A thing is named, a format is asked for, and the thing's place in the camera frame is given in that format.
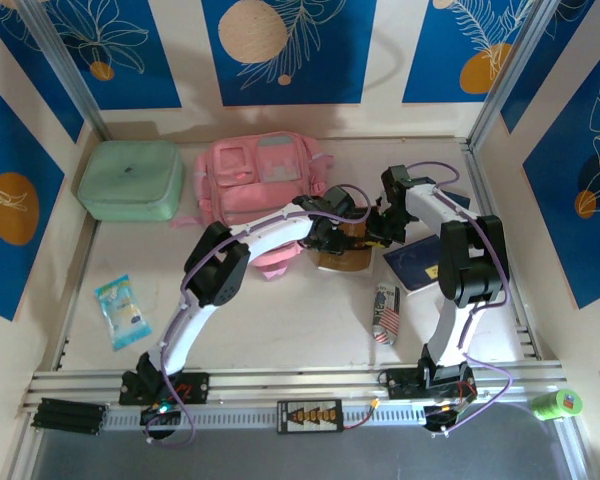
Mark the dark blue book figure drawing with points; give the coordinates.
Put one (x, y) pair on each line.
(410, 265)

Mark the flag print drink can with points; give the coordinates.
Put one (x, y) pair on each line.
(386, 315)

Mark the pink school backpack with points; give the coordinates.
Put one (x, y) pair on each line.
(245, 195)

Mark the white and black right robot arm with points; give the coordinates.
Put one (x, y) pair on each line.
(472, 260)

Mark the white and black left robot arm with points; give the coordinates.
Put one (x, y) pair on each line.
(275, 227)

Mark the blue poster fern orange circle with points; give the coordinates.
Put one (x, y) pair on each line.
(440, 50)

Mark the blue poster leaves dark circle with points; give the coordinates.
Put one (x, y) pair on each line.
(570, 240)

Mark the blue poster large peach circle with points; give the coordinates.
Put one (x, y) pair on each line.
(330, 50)

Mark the black power distribution board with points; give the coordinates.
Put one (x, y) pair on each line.
(310, 416)

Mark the mint green storage case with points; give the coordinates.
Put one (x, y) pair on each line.
(125, 180)

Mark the blue wet wipes packet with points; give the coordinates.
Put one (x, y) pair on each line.
(122, 312)

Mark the green thread spool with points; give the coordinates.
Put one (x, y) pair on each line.
(550, 406)

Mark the blue poster white flower outline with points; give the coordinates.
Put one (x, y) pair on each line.
(155, 50)

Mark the black bar bundle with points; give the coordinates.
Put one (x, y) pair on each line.
(70, 416)

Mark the blue poster orange oval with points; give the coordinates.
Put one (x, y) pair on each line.
(10, 250)

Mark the aluminium side rail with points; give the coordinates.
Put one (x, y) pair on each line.
(92, 231)
(480, 175)

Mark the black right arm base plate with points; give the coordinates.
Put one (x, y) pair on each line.
(400, 385)

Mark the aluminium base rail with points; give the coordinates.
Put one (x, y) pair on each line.
(290, 382)

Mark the aluminium frame post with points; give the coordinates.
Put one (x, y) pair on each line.
(510, 65)
(65, 65)

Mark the blue floral wall poster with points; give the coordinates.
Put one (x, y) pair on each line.
(540, 75)
(30, 75)

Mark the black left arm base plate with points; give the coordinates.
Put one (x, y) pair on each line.
(195, 387)

